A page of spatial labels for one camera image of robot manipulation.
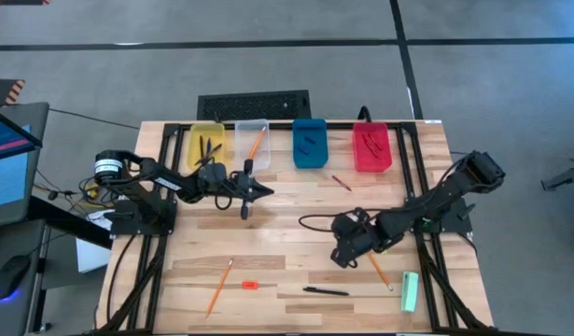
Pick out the red plastic bin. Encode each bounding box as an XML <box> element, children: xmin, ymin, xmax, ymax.
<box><xmin>352</xmin><ymin>120</ymin><xmax>394</xmax><ymax>174</ymax></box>

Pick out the grey metal stand leg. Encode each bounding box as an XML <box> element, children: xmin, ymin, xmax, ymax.
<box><xmin>539</xmin><ymin>157</ymin><xmax>574</xmax><ymax>193</ymax></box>

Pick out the black keyboard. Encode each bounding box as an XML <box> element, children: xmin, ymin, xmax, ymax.
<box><xmin>196</xmin><ymin>89</ymin><xmax>313</xmax><ymax>122</ymax></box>

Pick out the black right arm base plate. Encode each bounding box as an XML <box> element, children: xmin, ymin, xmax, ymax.
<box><xmin>404</xmin><ymin>198</ymin><xmax>474</xmax><ymax>235</ymax></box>

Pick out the grey side desk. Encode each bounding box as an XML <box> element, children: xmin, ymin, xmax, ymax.
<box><xmin>0</xmin><ymin>218</ymin><xmax>52</xmax><ymax>336</ymax></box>

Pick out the orange pencil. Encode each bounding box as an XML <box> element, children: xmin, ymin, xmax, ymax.
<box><xmin>366</xmin><ymin>251</ymin><xmax>394</xmax><ymax>293</ymax></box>
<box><xmin>204</xmin><ymin>258</ymin><xmax>235</xmax><ymax>319</ymax></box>
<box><xmin>246</xmin><ymin>125</ymin><xmax>268</xmax><ymax>161</ymax></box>

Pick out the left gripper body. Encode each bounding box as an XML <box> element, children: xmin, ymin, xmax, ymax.
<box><xmin>226</xmin><ymin>158</ymin><xmax>257</xmax><ymax>221</ymax></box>

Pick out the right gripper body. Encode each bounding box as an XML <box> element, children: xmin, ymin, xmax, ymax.
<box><xmin>330</xmin><ymin>209</ymin><xmax>386</xmax><ymax>270</ymax></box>

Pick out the yellow cable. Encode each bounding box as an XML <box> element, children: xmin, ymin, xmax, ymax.
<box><xmin>78</xmin><ymin>179</ymin><xmax>118</xmax><ymax>210</ymax></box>

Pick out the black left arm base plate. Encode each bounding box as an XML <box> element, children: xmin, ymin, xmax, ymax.
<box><xmin>108</xmin><ymin>199</ymin><xmax>178</xmax><ymax>237</ymax></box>

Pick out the black computer mouse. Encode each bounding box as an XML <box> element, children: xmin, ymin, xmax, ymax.
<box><xmin>0</xmin><ymin>254</ymin><xmax>32</xmax><ymax>301</ymax></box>

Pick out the yellow plastic bin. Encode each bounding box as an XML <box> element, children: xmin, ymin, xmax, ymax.
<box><xmin>188</xmin><ymin>121</ymin><xmax>228</xmax><ymax>172</ymax></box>

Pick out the green eraser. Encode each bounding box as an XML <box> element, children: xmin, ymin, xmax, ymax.
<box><xmin>399</xmin><ymin>271</ymin><xmax>420</xmax><ymax>314</ymax></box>

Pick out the white paper sheet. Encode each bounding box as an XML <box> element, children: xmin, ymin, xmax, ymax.
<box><xmin>75</xmin><ymin>208</ymin><xmax>114</xmax><ymax>274</ymax></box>

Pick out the monitor with blue screen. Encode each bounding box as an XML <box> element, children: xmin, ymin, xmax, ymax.
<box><xmin>0</xmin><ymin>101</ymin><xmax>50</xmax><ymax>229</ymax></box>

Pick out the black floor cable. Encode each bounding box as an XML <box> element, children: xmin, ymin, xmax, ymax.
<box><xmin>48</xmin><ymin>107</ymin><xmax>142</xmax><ymax>132</ymax></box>

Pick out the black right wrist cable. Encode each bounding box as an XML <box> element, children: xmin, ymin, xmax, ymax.
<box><xmin>298</xmin><ymin>212</ymin><xmax>346</xmax><ymax>233</ymax></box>

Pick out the clear plastic bin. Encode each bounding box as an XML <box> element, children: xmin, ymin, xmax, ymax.
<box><xmin>234</xmin><ymin>119</ymin><xmax>272</xmax><ymax>172</ymax></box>

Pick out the black desk beam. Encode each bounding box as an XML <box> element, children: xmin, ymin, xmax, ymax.
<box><xmin>27</xmin><ymin>195</ymin><xmax>114</xmax><ymax>251</ymax></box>

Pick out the blue plastic bin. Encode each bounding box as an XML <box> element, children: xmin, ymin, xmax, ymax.
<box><xmin>292</xmin><ymin>118</ymin><xmax>329</xmax><ymax>170</ymax></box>

